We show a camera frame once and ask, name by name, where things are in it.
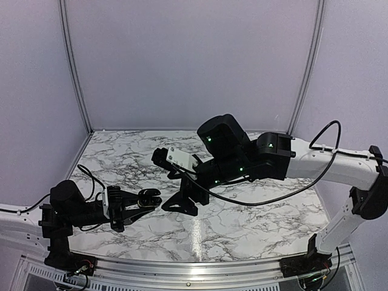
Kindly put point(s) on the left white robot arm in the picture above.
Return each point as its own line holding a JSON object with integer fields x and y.
{"x": 46, "y": 228}

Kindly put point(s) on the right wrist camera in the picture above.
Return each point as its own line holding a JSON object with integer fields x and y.
{"x": 172, "y": 158}

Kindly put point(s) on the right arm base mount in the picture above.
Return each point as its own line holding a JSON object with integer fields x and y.
{"x": 311, "y": 261}

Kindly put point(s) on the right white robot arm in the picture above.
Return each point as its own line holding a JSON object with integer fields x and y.
{"x": 236, "y": 158}

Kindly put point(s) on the aluminium corner post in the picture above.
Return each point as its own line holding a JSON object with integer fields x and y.
{"x": 69, "y": 51}
{"x": 310, "y": 63}

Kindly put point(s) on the left aluminium corner post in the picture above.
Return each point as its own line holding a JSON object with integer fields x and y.
{"x": 69, "y": 51}

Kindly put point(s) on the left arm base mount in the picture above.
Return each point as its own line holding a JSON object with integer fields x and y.
{"x": 60, "y": 257}

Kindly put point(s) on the aluminium front rail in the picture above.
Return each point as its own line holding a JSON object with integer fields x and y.
{"x": 128, "y": 274}

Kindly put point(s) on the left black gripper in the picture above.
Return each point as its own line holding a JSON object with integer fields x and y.
{"x": 127, "y": 199}

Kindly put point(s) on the black earbud charging case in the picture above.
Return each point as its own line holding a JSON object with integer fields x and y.
{"x": 149, "y": 198}

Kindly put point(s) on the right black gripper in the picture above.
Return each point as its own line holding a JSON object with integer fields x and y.
{"x": 187, "y": 188}

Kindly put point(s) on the right aluminium corner post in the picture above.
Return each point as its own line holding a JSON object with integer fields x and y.
{"x": 310, "y": 63}

